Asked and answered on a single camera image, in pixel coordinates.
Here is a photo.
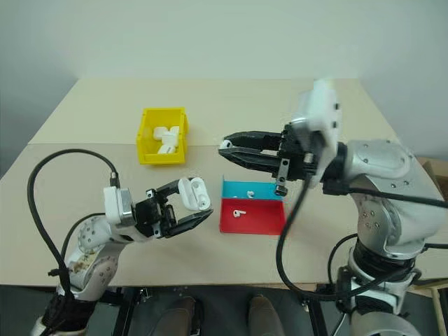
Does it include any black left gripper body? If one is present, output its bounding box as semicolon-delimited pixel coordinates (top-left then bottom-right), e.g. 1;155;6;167
134;188;179;240

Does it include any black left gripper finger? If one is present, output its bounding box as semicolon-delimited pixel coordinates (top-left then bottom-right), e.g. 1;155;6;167
153;179;183;201
163;209;214;240

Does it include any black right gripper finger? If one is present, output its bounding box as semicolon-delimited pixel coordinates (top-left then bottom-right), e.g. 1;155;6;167
218;146;281;173
222;130;284;149

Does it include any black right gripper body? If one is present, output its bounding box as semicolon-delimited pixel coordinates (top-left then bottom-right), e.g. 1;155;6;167
270;122;316;196

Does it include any yellow plastic bin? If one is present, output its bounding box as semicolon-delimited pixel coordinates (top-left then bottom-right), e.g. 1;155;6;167
135;106;192;166

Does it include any blue paper tray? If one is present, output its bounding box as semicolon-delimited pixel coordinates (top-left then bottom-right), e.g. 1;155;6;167
220;176;285;203

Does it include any red paper tray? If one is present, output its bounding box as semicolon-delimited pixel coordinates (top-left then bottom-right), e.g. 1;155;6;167
218;197;288;236

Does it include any brown cardboard box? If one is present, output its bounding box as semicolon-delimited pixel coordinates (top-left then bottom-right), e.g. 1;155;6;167
417;156;448;204

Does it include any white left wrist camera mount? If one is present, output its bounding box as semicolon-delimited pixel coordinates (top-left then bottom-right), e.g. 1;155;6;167
102;186;137;229

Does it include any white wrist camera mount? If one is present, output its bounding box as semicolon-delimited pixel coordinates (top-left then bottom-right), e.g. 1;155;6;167
289;78;343;183
102;186;137;229

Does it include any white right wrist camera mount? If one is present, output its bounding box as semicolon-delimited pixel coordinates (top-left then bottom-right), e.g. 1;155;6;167
289;78;343;183

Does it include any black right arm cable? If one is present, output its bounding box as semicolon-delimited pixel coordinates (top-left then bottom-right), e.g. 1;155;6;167
275;174;448;302

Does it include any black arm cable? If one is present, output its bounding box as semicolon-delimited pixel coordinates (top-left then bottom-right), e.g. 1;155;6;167
275;174;448;302
27;148;120;302

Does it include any black table frame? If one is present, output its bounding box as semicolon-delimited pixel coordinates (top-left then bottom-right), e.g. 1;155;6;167
100;283;337;336

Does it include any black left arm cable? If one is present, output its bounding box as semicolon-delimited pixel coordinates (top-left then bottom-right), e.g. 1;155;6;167
27;148;120;302

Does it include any light wooden frame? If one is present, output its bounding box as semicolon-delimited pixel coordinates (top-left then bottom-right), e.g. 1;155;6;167
412;277;448;318

